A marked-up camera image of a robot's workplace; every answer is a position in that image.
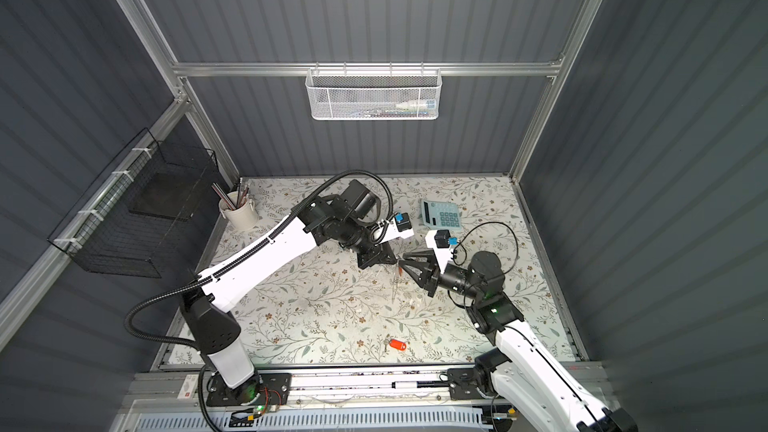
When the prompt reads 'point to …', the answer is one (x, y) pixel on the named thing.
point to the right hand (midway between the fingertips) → (407, 263)
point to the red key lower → (398, 344)
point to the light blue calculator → (441, 214)
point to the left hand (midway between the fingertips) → (394, 256)
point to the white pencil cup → (238, 209)
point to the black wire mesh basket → (131, 220)
